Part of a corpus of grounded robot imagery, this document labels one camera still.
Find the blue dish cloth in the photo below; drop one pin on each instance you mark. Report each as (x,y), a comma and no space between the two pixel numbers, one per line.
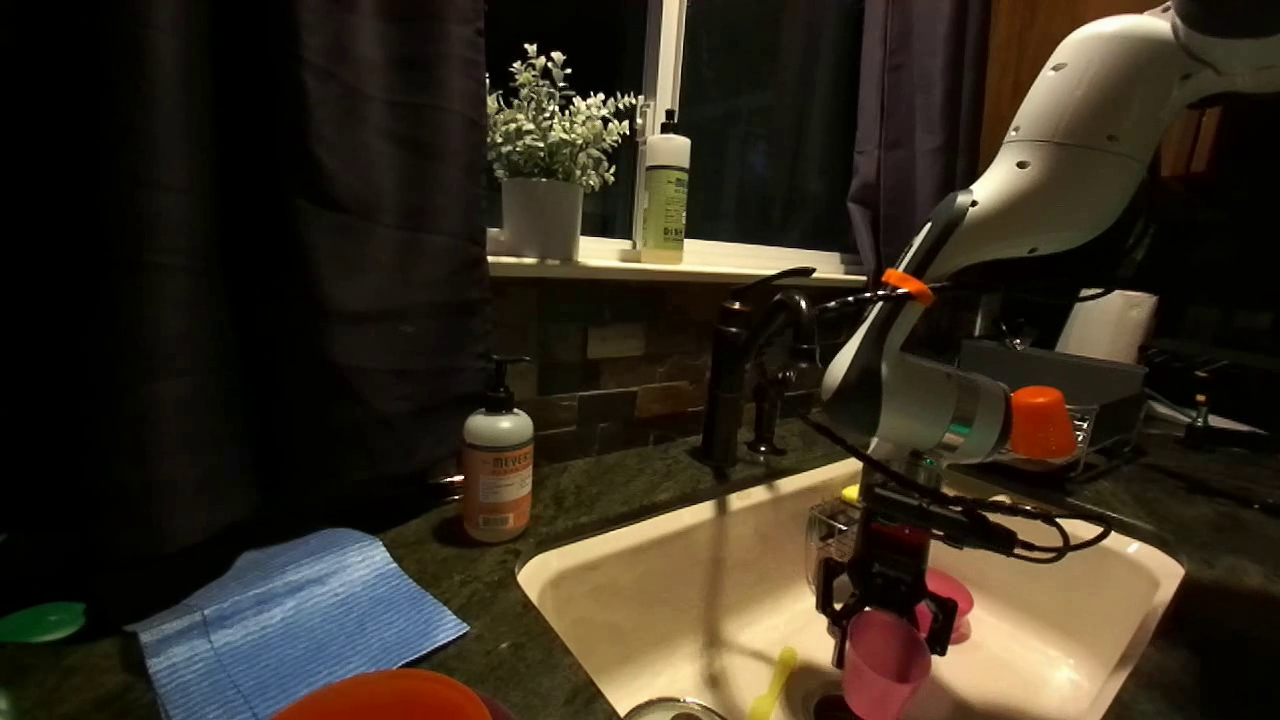
(284,621)

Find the orange plastic cup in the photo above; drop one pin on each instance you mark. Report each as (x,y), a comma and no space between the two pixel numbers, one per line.
(1041,427)

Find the yellow plastic utensil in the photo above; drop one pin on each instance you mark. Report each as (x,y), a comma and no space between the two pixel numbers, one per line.
(768,697)

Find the green dish soap bottle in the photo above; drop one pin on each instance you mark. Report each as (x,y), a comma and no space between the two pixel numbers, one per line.
(662,192)

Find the metal dish rack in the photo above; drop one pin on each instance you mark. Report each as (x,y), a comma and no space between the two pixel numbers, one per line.
(1106,397)

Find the dark bronze faucet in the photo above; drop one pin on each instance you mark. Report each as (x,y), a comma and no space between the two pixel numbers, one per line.
(761,347)

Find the orange plastic bowl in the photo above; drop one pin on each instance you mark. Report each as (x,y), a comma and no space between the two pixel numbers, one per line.
(401,694)

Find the dark curtain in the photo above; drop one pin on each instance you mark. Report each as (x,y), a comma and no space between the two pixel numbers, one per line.
(243,258)

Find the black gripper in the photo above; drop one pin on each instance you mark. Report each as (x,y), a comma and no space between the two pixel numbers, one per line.
(888,563)

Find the pink plastic cup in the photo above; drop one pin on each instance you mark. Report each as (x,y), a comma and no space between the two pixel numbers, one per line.
(887,667)

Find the white potted plant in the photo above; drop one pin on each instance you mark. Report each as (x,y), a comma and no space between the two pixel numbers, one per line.
(548,144)

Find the white ceramic kitchen sink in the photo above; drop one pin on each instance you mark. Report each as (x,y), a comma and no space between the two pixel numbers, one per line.
(704,596)

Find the green plastic lid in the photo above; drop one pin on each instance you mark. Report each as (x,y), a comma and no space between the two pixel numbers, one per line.
(43,621)

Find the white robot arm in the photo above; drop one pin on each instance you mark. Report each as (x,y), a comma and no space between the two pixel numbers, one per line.
(1066,169)

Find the soap pump bottle orange label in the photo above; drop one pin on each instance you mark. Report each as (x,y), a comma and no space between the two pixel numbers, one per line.
(496,461)

